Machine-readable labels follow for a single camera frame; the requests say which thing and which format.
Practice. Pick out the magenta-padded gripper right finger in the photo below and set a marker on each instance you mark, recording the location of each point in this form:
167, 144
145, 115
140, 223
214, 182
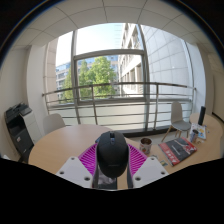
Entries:
137, 160

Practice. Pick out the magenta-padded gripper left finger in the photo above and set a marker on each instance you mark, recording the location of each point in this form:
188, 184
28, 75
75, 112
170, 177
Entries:
87, 160

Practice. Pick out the black computer mouse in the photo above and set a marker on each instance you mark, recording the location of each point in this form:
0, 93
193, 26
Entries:
112, 153

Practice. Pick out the red and blue magazine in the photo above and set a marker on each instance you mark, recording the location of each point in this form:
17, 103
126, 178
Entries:
176, 150

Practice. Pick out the white chair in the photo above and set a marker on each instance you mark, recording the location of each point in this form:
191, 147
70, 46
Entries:
53, 124
178, 116

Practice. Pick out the metal window railing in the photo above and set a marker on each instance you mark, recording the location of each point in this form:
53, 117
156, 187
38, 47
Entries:
156, 106

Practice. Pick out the white colourful booklet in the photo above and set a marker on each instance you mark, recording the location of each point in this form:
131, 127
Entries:
201, 130

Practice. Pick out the black and white office printer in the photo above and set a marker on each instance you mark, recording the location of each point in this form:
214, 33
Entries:
20, 133

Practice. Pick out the tall black speaker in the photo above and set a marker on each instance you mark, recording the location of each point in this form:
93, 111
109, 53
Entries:
201, 116

